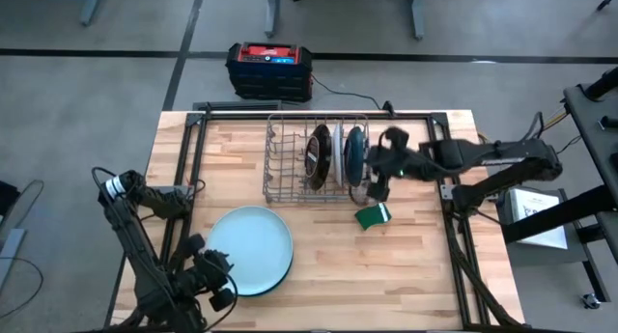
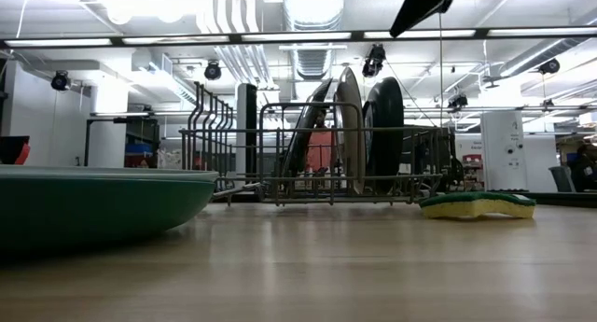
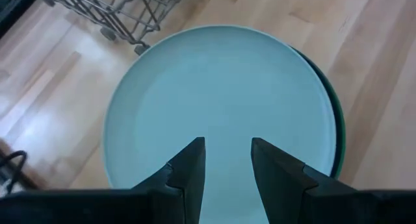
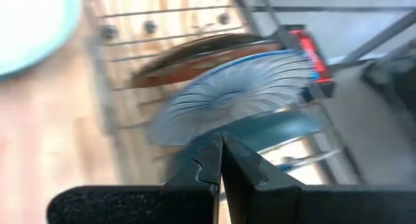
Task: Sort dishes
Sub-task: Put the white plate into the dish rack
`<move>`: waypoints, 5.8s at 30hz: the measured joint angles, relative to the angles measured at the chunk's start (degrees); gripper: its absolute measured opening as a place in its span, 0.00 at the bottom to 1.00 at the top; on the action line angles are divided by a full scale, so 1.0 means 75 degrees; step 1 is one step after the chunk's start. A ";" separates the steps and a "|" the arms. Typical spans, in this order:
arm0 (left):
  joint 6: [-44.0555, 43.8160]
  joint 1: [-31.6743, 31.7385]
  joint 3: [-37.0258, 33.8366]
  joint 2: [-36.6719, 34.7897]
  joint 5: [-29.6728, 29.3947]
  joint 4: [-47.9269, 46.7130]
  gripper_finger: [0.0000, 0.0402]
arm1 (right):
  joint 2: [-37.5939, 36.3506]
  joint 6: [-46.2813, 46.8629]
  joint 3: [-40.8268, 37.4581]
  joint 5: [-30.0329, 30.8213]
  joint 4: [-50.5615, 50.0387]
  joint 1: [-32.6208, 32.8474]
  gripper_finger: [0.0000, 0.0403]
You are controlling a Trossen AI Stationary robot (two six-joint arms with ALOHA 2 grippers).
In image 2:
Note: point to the white patterned sheet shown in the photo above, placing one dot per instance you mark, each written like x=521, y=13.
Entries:
x=170, y=161

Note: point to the dark plate with dashed rim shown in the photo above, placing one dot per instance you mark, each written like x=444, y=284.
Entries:
x=384, y=126

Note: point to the large green bowl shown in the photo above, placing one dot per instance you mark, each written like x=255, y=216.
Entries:
x=93, y=210

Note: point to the blue and white striped plate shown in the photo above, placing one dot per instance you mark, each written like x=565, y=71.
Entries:
x=350, y=126

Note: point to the white column machine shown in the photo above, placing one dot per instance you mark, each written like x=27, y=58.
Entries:
x=503, y=149

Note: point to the grey office chair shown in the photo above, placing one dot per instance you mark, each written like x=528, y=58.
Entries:
x=562, y=179

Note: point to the person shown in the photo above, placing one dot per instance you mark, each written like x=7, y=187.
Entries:
x=585, y=170
x=322, y=149

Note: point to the white and black pillar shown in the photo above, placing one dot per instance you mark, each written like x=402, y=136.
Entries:
x=247, y=116

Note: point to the ribbed silver duct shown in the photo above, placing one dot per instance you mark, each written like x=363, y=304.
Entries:
x=315, y=60

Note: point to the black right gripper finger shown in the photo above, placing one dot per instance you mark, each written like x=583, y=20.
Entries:
x=424, y=4

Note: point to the black overhead frame bar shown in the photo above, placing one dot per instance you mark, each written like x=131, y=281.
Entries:
x=480, y=32

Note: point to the blue storage bin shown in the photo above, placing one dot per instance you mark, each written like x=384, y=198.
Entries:
x=138, y=149
x=573, y=157

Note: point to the red crate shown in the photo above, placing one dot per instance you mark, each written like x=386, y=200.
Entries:
x=140, y=160

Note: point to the brown plate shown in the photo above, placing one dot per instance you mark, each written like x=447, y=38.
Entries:
x=303, y=135

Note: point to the green and yellow sponge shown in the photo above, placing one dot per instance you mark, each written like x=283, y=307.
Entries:
x=476, y=209

